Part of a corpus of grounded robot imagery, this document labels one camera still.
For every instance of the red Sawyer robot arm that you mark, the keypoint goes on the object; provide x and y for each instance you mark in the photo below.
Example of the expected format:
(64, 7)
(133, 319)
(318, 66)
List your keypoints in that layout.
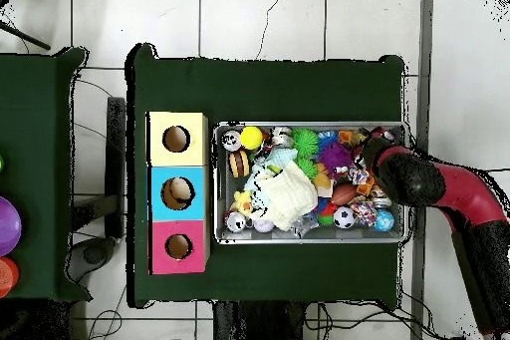
(470, 196)

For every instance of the clear shallow mesh bin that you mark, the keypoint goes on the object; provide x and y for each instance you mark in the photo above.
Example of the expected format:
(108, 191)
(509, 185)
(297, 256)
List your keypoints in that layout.
(239, 196)

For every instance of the wooden box with three holes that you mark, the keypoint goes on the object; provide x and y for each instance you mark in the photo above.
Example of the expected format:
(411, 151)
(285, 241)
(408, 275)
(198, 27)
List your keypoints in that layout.
(177, 168)

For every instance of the purple spiky ball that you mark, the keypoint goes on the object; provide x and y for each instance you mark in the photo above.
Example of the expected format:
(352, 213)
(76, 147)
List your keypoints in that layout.
(336, 156)

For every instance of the small soccer ball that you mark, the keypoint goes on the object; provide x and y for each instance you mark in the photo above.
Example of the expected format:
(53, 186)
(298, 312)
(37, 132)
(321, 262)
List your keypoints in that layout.
(344, 218)

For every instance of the green spiky ball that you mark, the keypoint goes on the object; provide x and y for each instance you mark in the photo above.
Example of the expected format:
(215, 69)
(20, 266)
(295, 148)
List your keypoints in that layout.
(305, 141)

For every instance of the crushed silver can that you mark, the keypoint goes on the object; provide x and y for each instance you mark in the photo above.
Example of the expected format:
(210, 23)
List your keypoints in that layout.
(282, 136)

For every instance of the cream knitted cloth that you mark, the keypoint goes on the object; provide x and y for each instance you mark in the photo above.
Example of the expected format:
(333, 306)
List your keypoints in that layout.
(288, 195)

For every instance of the light teal cloth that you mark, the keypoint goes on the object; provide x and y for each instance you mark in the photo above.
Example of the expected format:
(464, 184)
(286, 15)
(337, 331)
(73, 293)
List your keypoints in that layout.
(259, 176)

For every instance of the yellow tennis ball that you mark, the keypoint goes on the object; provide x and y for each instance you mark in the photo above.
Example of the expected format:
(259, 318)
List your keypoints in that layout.
(252, 137)

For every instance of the silver can with pull tab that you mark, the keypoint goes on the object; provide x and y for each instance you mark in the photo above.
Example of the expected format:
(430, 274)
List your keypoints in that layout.
(231, 140)

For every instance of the red soda can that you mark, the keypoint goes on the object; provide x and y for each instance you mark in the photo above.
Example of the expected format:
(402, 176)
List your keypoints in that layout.
(237, 223)

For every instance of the black side stand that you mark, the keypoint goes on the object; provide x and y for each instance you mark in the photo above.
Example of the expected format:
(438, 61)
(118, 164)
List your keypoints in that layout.
(115, 164)

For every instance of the dark green side table cloth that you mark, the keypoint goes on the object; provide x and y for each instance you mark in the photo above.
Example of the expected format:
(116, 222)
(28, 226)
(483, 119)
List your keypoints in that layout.
(40, 156)

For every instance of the purple disc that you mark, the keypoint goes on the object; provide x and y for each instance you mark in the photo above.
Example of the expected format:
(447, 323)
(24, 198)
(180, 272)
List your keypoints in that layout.
(8, 227)

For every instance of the red disc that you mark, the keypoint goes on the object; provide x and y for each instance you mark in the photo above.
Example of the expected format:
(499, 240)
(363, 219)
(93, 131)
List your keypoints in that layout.
(6, 276)

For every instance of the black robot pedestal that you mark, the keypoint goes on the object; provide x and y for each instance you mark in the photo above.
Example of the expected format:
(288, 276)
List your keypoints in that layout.
(263, 324)

